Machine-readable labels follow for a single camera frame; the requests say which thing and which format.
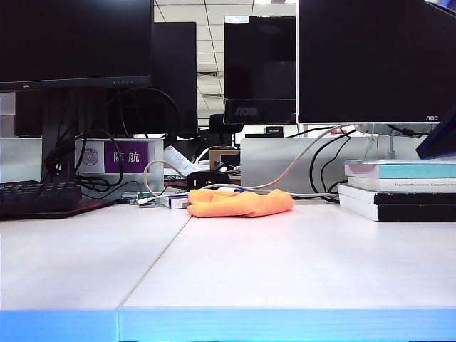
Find black red desk mat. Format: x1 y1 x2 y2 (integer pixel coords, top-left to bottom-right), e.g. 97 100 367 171
0 197 118 220

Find white monitor cable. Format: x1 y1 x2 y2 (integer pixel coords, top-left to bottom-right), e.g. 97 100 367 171
245 123 361 190

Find thin black cable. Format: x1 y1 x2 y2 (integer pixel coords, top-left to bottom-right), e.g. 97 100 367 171
309 128 358 195
319 135 353 195

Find black monitor power cable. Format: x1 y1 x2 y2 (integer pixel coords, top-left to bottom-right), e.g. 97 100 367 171
387 123 437 138

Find black arched cable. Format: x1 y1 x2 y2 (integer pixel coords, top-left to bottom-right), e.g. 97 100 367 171
94 86 181 138

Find wooden box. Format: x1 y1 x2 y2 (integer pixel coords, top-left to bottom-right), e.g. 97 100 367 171
209 148 242 172

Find black device red light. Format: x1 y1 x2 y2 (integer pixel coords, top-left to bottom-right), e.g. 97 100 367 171
186 170 232 190

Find frosted glass desk divider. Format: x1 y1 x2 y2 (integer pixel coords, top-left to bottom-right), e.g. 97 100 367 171
0 137 43 182

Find matte black monitor back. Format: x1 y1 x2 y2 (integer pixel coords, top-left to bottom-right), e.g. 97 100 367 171
14 21 199 138

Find glossy black AOC monitor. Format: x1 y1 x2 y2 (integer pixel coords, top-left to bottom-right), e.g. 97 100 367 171
223 15 298 125

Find green circuit board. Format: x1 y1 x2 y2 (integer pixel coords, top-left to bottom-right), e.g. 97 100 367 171
123 191 161 206

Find teal book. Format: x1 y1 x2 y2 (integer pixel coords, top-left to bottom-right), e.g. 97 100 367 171
344 158 456 180

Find purple white name sign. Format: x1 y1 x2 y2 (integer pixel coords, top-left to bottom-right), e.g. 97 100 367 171
75 138 165 176

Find black spined white book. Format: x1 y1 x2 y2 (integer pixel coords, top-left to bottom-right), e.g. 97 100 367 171
337 183 456 206
337 194 456 222

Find blue white medicine box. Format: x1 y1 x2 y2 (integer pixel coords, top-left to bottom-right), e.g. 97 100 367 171
160 194 192 209

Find black looped cable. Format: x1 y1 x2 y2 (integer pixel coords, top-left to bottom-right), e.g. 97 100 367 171
73 130 126 192

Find orange cleaning rag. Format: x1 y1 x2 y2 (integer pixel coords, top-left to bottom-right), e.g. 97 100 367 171
187 188 296 219

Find white book black lettering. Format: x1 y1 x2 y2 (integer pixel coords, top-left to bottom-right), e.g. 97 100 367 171
346 175 456 193

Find grey cable with ferrite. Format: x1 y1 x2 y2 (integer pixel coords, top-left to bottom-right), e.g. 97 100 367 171
284 191 339 201

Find black keyboard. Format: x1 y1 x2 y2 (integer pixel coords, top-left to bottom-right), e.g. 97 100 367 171
0 180 83 214

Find AOC monitor silver frame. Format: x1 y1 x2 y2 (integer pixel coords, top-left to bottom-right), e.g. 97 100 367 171
296 0 456 125

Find white storage drawers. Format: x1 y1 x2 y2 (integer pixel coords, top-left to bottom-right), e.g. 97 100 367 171
0 91 17 138

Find white USB cable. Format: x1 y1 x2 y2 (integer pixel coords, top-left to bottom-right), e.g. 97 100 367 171
138 159 190 207

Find black monitor stand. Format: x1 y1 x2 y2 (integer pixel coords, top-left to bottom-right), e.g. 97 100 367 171
41 87 78 186

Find white printed carton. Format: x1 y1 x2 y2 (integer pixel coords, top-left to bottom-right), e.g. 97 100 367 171
163 145 195 175

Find silver monitor stand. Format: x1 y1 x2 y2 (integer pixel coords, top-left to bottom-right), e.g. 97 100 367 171
356 123 442 161

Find large black monitor gold logo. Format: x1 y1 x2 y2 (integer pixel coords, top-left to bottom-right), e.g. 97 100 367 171
0 0 156 93

